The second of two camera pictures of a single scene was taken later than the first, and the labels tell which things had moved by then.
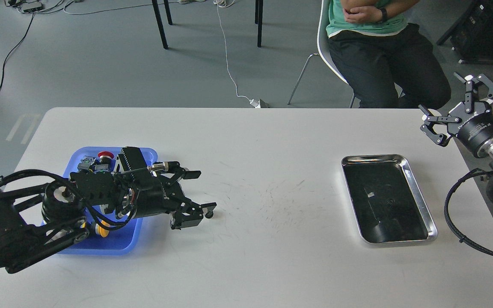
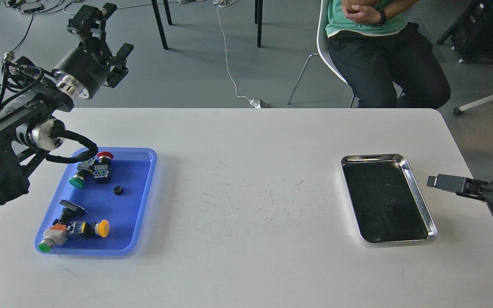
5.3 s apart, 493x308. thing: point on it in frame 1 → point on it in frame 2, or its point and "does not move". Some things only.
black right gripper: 473,126 → 472,188
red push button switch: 105,158 does not move
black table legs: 258,19 does not move
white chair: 324,51 does not move
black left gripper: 161,194 → 85,71
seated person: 386,62 does not move
